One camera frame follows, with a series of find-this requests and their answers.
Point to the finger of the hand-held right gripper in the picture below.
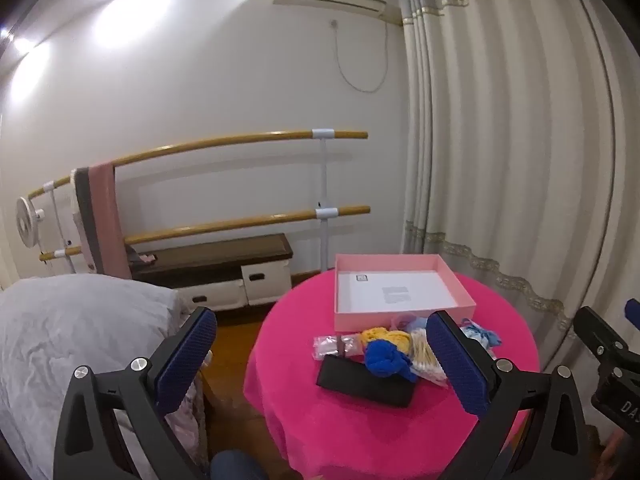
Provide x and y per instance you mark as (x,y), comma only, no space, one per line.
(633,308)
(597,332)

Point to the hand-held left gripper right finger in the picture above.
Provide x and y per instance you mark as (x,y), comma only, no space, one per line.
(457,360)

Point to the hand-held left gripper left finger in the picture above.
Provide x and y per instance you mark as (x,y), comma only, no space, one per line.
(187,355)

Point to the light blue printed cloth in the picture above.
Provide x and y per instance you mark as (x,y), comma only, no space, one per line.
(480,332)

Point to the cotton swab packet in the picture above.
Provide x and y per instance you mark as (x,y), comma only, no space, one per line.
(420,355)

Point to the pale blue cloth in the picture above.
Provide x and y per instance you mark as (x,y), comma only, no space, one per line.
(406,320)

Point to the pink cardboard box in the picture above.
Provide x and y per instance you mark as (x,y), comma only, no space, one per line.
(400,317)

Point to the royal blue knitted cloth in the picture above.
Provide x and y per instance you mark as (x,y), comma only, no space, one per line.
(382,357)

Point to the floral pink cloth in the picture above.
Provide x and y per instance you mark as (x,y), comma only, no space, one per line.
(189,427)

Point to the low brown white drawer cabinet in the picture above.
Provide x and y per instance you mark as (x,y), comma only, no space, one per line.
(210,257)

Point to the black fabric pouch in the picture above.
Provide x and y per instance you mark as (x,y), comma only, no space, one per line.
(360,382)

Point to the person's leg in jeans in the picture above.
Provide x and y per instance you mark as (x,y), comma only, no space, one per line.
(237,467)

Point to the bright pink tablecloth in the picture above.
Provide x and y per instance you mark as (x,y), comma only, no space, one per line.
(300,410)

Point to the pink grey hanging mat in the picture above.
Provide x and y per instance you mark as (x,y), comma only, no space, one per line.
(102,220)

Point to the small white fan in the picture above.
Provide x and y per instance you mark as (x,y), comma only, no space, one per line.
(25,220)

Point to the cream lace-trimmed curtain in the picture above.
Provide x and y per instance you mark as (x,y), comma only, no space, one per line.
(500,135)

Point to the wooden ballet barre stand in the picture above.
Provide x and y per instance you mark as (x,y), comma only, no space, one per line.
(240,138)

